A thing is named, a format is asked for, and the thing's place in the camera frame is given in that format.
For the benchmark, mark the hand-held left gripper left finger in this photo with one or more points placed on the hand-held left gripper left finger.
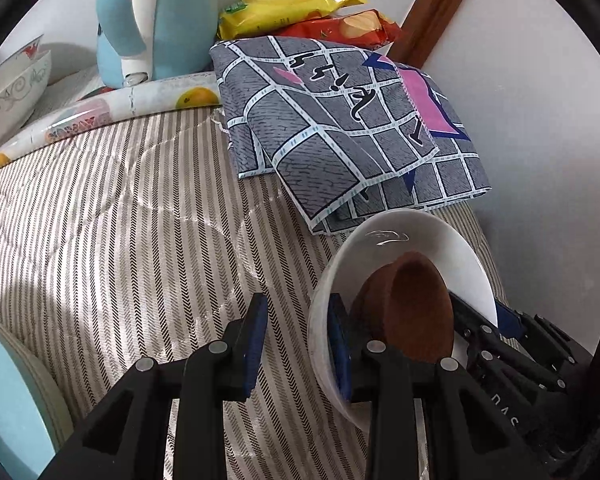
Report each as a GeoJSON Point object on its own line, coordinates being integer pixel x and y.
{"type": "Point", "coordinates": [252, 355]}

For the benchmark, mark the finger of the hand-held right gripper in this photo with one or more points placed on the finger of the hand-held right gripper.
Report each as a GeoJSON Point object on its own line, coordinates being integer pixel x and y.
{"type": "Point", "coordinates": [509, 321]}
{"type": "Point", "coordinates": [500, 400]}

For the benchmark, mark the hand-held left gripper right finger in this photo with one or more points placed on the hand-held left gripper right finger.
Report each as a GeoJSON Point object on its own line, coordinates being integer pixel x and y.
{"type": "Point", "coordinates": [340, 355]}

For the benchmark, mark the brown bowl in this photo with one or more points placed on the brown bowl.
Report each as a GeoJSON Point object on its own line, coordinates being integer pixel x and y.
{"type": "Point", "coordinates": [415, 305]}

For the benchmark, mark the large white bowl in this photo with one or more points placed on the large white bowl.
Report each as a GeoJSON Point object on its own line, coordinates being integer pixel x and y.
{"type": "Point", "coordinates": [430, 240]}

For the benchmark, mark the pale green plate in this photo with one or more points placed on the pale green plate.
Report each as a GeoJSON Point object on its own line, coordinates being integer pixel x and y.
{"type": "Point", "coordinates": [56, 400]}

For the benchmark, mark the grey checked cloth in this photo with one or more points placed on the grey checked cloth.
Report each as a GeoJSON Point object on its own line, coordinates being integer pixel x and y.
{"type": "Point", "coordinates": [330, 125]}

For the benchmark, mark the fruit print table mat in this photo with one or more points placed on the fruit print table mat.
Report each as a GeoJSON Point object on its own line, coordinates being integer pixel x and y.
{"type": "Point", "coordinates": [145, 95]}

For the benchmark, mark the red chip bag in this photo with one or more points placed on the red chip bag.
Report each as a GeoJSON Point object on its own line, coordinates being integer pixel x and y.
{"type": "Point", "coordinates": [350, 27]}

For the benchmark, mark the white bowl with grey floral print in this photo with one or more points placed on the white bowl with grey floral print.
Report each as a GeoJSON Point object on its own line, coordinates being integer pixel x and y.
{"type": "Point", "coordinates": [15, 105]}

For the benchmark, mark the yellow chip bag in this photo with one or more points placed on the yellow chip bag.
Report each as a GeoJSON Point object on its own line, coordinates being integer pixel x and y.
{"type": "Point", "coordinates": [280, 10]}

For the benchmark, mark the blue electric kettle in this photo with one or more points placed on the blue electric kettle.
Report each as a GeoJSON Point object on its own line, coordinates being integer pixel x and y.
{"type": "Point", "coordinates": [115, 25]}

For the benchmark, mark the blue and red patterned bowl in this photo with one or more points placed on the blue and red patterned bowl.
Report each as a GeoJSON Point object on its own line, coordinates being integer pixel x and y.
{"type": "Point", "coordinates": [10, 62]}

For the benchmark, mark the wooden door frame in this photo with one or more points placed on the wooden door frame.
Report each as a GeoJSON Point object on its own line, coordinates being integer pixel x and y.
{"type": "Point", "coordinates": [440, 5]}

